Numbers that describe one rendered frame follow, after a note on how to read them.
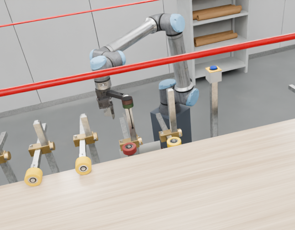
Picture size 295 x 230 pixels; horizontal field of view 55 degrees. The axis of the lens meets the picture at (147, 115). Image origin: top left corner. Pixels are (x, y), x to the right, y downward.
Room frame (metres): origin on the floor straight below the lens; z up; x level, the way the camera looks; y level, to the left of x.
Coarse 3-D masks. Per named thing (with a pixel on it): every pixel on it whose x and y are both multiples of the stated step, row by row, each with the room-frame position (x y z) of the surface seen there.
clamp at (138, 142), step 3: (126, 138) 1.44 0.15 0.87; (129, 138) 1.43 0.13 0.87; (138, 138) 1.42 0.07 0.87; (126, 141) 1.40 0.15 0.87; (129, 141) 1.40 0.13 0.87; (132, 141) 1.39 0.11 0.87; (135, 141) 1.39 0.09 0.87; (138, 141) 1.40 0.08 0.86; (141, 141) 1.40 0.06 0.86; (120, 144) 1.38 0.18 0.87; (123, 144) 1.38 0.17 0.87; (138, 144) 1.40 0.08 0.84; (141, 144) 1.40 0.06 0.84; (120, 147) 1.38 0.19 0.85
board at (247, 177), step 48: (192, 144) 1.24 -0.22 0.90; (240, 144) 1.18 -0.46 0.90; (288, 144) 1.13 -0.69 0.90; (0, 192) 1.09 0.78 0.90; (48, 192) 1.04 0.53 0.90; (96, 192) 0.99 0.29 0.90; (144, 192) 0.94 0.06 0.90; (192, 192) 0.90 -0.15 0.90; (240, 192) 0.86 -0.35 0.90; (288, 192) 0.82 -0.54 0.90
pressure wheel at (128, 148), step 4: (124, 144) 1.33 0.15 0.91; (128, 144) 1.32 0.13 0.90; (132, 144) 1.32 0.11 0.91; (124, 148) 1.29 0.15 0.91; (128, 148) 1.29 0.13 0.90; (132, 148) 1.28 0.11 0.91; (136, 148) 1.30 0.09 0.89; (124, 152) 1.27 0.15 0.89; (128, 152) 1.26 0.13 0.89; (132, 152) 1.27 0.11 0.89
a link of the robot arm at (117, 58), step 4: (104, 52) 1.61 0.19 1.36; (108, 52) 1.59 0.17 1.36; (112, 52) 1.58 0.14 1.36; (116, 52) 1.57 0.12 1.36; (120, 52) 1.58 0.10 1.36; (108, 56) 1.53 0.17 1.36; (112, 56) 1.53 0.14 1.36; (116, 56) 1.54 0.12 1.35; (120, 56) 1.56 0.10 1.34; (124, 56) 1.57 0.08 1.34; (112, 60) 1.51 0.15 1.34; (116, 60) 1.52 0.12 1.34; (120, 60) 1.54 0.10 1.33; (124, 60) 1.56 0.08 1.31; (112, 64) 1.49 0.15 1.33; (116, 64) 1.51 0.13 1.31; (120, 64) 1.54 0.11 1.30
